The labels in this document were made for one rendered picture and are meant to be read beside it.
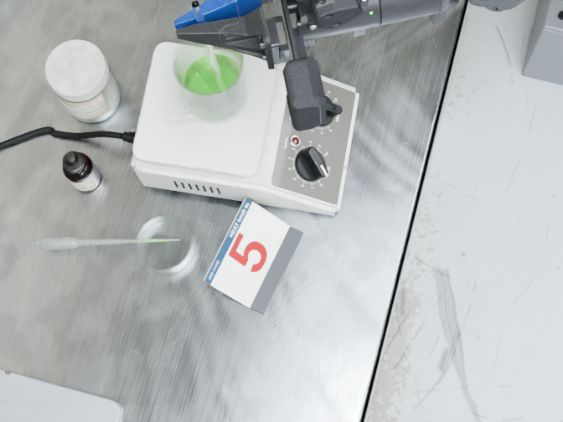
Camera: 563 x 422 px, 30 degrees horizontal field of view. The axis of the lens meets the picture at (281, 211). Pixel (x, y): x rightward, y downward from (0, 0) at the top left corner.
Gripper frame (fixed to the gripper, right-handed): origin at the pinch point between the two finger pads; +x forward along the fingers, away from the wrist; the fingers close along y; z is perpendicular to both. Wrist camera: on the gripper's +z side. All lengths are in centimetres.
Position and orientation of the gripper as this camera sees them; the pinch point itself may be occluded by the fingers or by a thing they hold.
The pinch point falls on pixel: (219, 21)
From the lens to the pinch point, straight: 82.7
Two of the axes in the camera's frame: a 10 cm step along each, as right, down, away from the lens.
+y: 1.9, 9.5, -2.5
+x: -9.8, 2.0, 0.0
